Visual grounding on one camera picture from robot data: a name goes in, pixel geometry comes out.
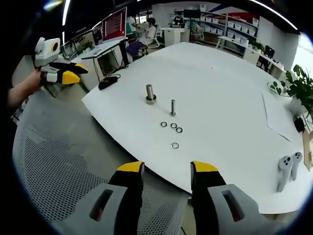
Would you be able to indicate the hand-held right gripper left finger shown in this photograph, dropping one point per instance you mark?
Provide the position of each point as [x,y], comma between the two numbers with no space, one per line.
[129,193]

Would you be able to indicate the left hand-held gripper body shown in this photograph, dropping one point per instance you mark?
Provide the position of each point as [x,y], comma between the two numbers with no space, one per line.
[46,52]

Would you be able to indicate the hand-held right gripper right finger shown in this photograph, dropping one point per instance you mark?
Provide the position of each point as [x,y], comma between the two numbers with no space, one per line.
[207,193]

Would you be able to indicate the thick threaded steel stud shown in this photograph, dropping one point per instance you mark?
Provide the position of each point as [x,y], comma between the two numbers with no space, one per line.
[149,90]

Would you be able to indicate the large black washer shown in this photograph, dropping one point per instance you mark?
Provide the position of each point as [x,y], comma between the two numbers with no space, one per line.
[151,99]

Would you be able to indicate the thin threaded steel stud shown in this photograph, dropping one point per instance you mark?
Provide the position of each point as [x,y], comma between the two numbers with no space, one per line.
[172,106]

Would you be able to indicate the person's left hand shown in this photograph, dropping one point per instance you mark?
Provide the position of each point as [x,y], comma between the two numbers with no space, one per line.
[39,79]

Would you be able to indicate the small desk plant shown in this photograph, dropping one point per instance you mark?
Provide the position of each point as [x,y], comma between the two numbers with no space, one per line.
[87,45]

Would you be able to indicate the ceiling light strip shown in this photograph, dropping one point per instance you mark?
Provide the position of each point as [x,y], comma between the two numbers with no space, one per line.
[65,22]

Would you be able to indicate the white monitor desk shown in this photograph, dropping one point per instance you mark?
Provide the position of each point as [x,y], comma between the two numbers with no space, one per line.
[105,50]

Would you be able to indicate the black computer mouse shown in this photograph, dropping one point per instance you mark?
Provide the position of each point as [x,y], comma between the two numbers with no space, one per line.
[107,83]

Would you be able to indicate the computer monitor with red screen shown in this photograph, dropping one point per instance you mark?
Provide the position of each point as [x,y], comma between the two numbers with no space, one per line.
[115,23]

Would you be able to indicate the grey mesh office chair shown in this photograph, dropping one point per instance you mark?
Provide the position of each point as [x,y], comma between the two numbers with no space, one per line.
[68,151]

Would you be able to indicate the white game controller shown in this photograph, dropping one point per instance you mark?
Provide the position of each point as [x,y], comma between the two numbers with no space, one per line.
[283,171]
[296,164]

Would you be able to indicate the white office chair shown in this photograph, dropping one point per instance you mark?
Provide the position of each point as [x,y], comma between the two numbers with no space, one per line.
[155,39]

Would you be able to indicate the white paper sheet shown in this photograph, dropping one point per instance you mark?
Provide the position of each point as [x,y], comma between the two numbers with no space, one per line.
[281,117]

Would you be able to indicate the wooden stand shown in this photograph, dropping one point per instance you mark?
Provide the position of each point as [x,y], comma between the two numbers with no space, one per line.
[308,151]

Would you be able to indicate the white low cabinet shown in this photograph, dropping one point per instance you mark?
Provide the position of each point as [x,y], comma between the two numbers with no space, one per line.
[174,36]

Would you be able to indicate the small black device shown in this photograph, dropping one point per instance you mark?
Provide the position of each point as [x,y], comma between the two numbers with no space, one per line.
[299,124]

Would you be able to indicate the small plant in bowl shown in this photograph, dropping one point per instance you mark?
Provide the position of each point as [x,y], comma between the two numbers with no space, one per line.
[276,87]

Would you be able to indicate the large green potted plant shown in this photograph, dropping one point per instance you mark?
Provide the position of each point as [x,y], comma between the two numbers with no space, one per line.
[302,85]

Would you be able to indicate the long white side desk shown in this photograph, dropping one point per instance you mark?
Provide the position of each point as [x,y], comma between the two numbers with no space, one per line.
[269,62]

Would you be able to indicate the shelving with white bins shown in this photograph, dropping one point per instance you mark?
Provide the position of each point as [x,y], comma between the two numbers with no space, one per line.
[230,27]

